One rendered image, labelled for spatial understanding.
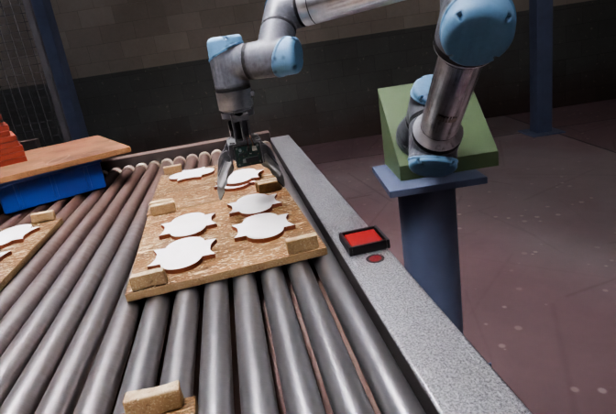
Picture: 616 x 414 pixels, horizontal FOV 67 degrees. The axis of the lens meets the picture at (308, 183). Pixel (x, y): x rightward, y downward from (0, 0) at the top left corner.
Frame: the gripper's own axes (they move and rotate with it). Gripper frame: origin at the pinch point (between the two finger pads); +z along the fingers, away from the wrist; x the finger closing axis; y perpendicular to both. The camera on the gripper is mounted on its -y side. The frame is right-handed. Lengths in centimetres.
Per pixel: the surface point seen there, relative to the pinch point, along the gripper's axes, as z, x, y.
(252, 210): 2.3, -1.0, 5.2
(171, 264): 1.5, -17.9, 25.1
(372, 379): 4, 6, 63
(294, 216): 3.1, 7.2, 12.3
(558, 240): 102, 172, -103
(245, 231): 1.9, -3.8, 17.0
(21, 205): 5, -67, -47
